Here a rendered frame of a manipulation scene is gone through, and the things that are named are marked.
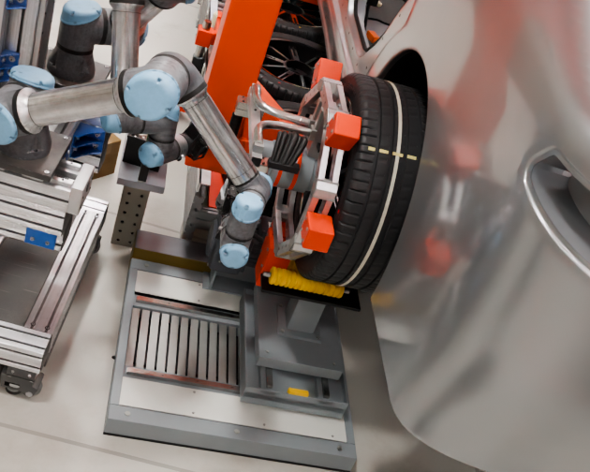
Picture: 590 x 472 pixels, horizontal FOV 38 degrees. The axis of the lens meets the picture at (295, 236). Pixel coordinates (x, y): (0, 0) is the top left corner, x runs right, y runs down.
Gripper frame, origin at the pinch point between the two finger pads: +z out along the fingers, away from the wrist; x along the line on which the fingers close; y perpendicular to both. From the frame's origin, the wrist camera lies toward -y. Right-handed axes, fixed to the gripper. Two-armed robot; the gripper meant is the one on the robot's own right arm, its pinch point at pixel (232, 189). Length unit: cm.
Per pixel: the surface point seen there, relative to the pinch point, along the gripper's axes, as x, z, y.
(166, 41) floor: 19, 266, -83
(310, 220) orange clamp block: -21.1, -14.7, 5.4
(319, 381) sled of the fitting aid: -49, -3, -66
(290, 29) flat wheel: -39, 212, -34
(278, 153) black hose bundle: -8.7, -2.5, 17.0
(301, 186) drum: -21.6, 10.4, -0.1
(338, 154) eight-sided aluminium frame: -25.2, -2.0, 21.0
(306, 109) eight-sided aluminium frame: -21.7, 40.1, 10.9
